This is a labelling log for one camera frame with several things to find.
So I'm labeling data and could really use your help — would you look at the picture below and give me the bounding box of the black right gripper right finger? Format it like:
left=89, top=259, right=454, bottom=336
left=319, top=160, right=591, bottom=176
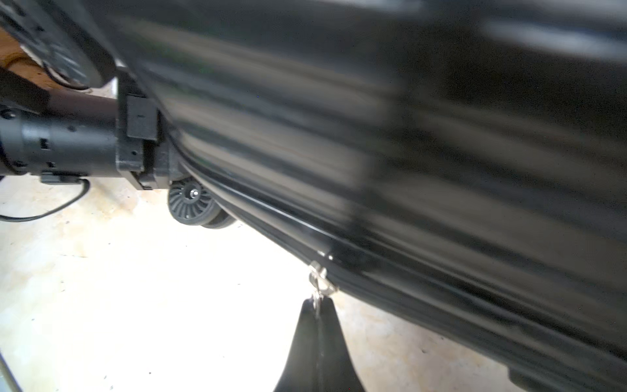
left=318, top=297, right=365, bottom=392

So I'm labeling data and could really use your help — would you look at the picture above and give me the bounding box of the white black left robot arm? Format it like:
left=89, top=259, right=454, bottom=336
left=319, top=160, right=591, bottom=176
left=1, top=68, right=190, bottom=190

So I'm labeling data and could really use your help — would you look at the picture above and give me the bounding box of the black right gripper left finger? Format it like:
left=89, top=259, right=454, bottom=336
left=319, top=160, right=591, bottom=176
left=274, top=299, right=318, bottom=392

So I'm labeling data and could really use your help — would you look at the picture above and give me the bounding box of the black hard-shell suitcase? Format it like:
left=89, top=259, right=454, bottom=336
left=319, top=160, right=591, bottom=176
left=1, top=1, right=626, bottom=391

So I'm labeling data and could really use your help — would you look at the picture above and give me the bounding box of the silver zipper pull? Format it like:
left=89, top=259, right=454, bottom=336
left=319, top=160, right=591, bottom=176
left=309, top=261, right=338, bottom=317

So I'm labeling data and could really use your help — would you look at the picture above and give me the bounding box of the brown teddy bear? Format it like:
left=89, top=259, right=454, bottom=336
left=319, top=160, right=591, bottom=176
left=1, top=29, right=62, bottom=90

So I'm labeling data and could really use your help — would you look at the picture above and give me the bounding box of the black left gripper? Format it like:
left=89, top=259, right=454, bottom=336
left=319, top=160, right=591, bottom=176
left=116, top=73, right=189, bottom=190

